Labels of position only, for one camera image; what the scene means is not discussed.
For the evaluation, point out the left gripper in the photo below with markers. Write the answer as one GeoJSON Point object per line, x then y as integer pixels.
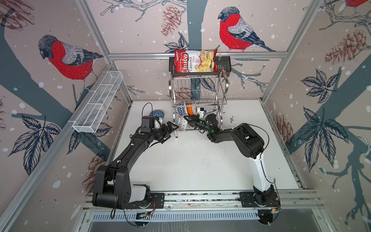
{"type": "Point", "coordinates": [167, 133]}

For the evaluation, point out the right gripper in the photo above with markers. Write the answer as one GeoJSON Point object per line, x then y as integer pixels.
{"type": "Point", "coordinates": [194, 119]}

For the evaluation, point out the orange plastic bowl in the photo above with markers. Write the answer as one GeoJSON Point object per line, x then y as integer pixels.
{"type": "Point", "coordinates": [189, 109]}

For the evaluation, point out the blue floral ceramic bowl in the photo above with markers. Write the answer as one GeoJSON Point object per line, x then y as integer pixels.
{"type": "Point", "coordinates": [185, 109]}

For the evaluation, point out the red patterned bowl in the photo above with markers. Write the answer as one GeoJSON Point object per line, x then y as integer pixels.
{"type": "Point", "coordinates": [180, 109]}

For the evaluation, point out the dark blue patterned bowl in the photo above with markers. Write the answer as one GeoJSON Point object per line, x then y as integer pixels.
{"type": "Point", "coordinates": [158, 113]}

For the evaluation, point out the stainless steel dish rack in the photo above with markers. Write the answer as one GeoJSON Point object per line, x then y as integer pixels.
{"type": "Point", "coordinates": [203, 89]}

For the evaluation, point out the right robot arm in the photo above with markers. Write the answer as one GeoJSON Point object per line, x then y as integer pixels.
{"type": "Point", "coordinates": [251, 146]}

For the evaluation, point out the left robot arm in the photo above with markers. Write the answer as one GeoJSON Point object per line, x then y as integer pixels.
{"type": "Point", "coordinates": [113, 188]}

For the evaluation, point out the red cassava chips bag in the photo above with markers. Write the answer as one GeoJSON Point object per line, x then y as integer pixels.
{"type": "Point", "coordinates": [195, 61]}

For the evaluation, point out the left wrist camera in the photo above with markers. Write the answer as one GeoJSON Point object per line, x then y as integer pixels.
{"type": "Point", "coordinates": [149, 123]}

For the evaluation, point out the black wall basket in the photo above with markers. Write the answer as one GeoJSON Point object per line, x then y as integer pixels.
{"type": "Point", "coordinates": [222, 63]}

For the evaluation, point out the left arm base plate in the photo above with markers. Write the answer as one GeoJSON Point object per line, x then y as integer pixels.
{"type": "Point", "coordinates": [157, 202]}

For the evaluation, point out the white wire mesh shelf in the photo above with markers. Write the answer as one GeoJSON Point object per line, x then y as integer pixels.
{"type": "Point", "coordinates": [94, 111]}

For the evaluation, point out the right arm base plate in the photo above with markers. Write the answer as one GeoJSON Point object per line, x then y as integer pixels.
{"type": "Point", "coordinates": [250, 199]}

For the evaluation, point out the aluminium front rail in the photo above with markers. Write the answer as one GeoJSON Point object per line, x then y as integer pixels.
{"type": "Point", "coordinates": [229, 200]}

